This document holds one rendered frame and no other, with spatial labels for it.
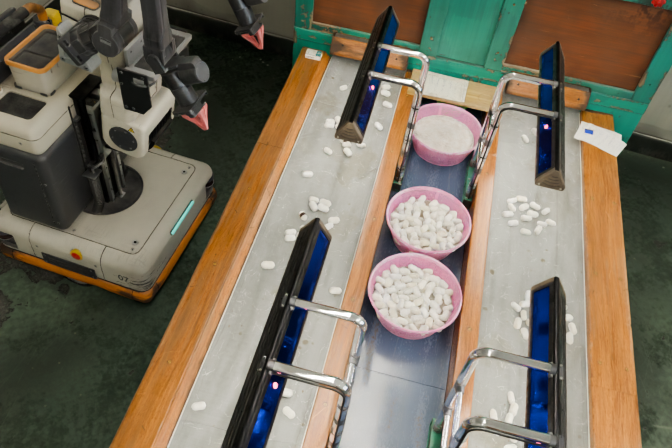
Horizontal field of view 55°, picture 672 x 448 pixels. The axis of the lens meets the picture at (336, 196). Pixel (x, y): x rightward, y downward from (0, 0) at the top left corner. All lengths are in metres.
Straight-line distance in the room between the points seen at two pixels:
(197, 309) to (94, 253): 0.87
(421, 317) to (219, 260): 0.59
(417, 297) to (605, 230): 0.67
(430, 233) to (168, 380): 0.88
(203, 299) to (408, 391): 0.60
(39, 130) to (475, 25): 1.53
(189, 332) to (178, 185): 1.09
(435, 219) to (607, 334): 0.60
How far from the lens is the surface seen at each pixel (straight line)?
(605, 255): 2.14
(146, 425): 1.65
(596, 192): 2.32
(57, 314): 2.77
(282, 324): 1.34
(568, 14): 2.44
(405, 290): 1.87
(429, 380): 1.82
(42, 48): 2.42
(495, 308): 1.92
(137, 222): 2.61
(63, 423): 2.55
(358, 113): 1.80
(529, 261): 2.06
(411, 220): 2.04
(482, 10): 2.43
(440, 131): 2.37
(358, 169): 2.16
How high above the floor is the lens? 2.26
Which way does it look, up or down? 48 degrees down
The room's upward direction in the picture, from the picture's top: 8 degrees clockwise
